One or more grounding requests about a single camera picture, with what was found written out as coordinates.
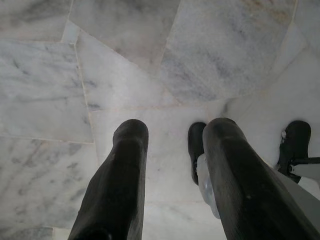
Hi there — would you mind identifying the clear plastic piece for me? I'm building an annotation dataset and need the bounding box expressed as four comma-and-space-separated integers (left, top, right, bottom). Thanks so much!
195, 153, 221, 220

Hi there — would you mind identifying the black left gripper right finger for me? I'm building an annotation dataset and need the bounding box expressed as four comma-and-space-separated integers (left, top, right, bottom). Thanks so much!
201, 117, 320, 240

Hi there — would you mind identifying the grey robot right leg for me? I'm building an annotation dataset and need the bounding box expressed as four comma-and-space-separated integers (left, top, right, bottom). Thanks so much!
289, 156, 320, 179

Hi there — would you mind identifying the black robot right foot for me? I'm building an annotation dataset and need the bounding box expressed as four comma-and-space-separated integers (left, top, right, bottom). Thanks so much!
276, 120, 312, 185

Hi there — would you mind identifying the black robot foot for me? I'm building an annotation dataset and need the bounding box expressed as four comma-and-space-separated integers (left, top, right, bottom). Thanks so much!
276, 120, 312, 185
187, 121, 207, 186

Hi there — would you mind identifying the black robot left foot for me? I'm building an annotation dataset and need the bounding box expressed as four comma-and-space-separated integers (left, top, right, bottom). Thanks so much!
187, 121, 207, 186

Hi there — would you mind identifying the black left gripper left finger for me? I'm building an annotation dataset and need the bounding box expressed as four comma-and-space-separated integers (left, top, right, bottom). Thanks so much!
67, 119, 150, 240

